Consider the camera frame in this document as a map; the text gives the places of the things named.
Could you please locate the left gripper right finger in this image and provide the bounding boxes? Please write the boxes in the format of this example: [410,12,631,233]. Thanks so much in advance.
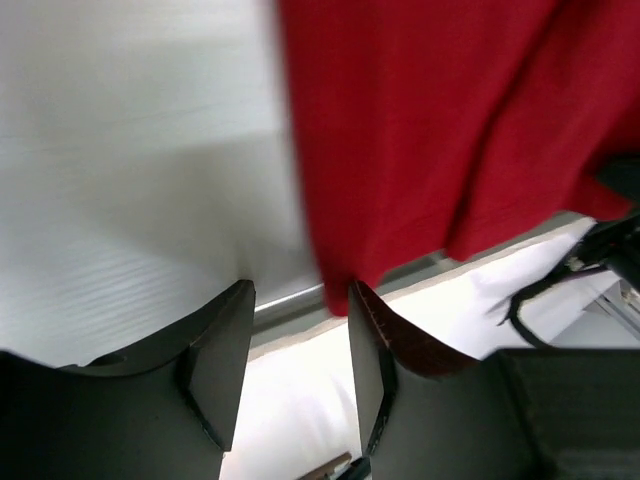
[348,282,639,479]

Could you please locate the aluminium rail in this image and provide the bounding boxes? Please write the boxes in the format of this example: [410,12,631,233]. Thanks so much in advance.
[252,209,601,334]

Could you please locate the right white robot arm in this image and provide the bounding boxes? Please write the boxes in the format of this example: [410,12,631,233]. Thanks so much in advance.
[503,154,639,349]

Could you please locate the red t shirt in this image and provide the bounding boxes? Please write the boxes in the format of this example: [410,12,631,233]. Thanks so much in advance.
[277,1,639,316]

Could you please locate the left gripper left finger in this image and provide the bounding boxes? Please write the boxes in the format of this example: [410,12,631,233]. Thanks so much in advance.
[1,280,255,479]

